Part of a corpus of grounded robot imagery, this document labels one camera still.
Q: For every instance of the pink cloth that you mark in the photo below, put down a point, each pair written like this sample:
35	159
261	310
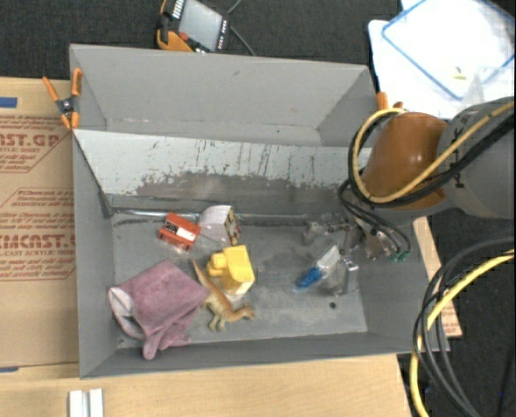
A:
164	302

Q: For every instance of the tan toy dinosaur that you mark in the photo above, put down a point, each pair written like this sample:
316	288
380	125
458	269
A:
221	304

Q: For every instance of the clear packet with blue item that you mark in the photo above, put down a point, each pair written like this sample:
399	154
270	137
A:
323	272

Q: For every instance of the grey metal bin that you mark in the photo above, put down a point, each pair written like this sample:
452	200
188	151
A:
223	94

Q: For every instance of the orange box with white label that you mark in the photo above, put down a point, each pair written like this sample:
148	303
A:
177	232

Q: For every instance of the brown cardboard board red print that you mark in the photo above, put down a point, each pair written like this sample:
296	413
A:
32	311

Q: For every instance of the yellow toy block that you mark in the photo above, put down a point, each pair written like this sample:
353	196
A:
234	269

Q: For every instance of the small printed yellow packet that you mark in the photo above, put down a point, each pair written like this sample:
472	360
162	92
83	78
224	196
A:
233	227

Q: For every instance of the white plastic cup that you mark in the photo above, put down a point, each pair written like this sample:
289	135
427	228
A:
213	220

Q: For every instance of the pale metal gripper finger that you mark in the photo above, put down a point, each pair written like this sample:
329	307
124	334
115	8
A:
316	235
332	224

